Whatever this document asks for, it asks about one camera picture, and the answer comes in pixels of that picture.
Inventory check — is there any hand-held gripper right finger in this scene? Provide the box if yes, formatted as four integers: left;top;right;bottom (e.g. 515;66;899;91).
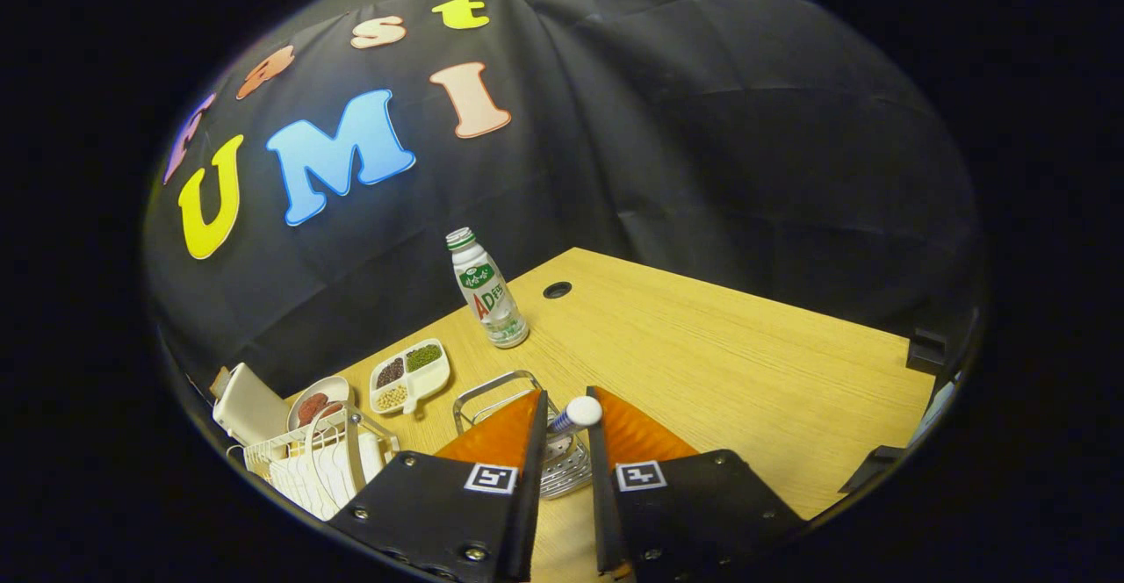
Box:
586;385;804;579

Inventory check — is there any white wire dish rack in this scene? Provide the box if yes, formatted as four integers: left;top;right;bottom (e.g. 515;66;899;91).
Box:
230;407;400;522

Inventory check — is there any black table clamp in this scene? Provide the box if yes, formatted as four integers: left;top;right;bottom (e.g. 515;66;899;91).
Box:
906;328;949;376
839;445;905;493

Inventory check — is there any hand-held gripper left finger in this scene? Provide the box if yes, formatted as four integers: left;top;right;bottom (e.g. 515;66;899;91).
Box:
327;388;550;583

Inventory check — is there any blue striped handle spoon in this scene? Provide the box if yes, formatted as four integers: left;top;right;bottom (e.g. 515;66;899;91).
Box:
549;396;603;439

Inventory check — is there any white toaster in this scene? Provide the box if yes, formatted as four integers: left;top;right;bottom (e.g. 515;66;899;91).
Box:
212;363;291;448

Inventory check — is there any metal wire basket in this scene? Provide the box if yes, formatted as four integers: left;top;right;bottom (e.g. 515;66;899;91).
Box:
452;371;594;500

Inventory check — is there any white plastic drink bottle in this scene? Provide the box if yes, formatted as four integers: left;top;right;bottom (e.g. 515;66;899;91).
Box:
445;227;530;349

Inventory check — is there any round white plate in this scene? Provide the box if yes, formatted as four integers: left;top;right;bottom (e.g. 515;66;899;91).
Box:
287;376;352;433

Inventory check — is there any white divided dish with beans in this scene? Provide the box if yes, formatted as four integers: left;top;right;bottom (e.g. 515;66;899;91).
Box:
369;338;451;416

